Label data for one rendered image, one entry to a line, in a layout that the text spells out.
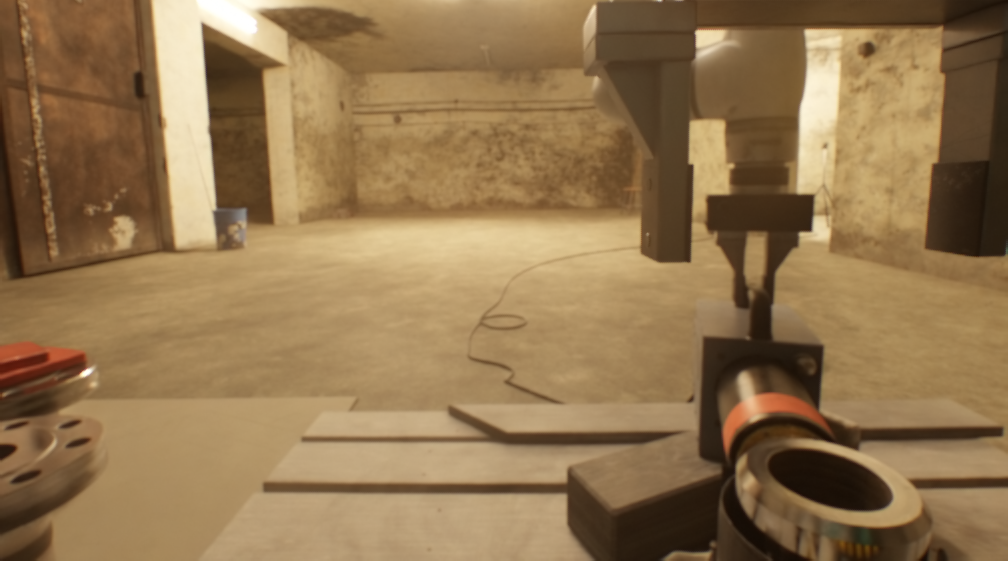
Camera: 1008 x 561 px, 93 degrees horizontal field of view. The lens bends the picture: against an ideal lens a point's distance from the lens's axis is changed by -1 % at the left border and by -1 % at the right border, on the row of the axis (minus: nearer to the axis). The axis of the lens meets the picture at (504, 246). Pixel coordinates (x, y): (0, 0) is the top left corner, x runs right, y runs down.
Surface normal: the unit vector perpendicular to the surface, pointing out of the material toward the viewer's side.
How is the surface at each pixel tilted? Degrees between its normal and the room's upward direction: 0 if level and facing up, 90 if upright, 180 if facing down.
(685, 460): 0
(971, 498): 0
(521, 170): 90
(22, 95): 90
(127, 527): 0
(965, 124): 90
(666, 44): 90
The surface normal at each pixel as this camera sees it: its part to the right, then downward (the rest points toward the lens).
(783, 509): -0.70, -0.53
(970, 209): -1.00, 0.02
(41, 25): 1.00, -0.01
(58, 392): 0.96, 0.02
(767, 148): -0.33, 0.13
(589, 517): -0.92, 0.07
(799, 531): -0.74, 0.10
